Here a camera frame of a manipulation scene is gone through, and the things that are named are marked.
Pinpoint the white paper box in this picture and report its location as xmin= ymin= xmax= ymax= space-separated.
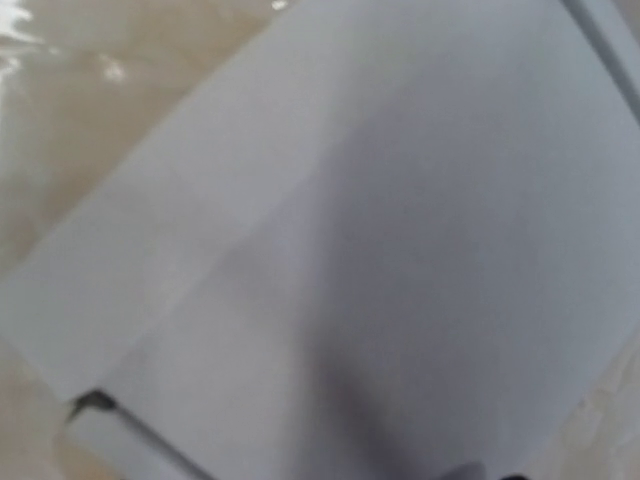
xmin=1 ymin=1 xmax=639 ymax=479

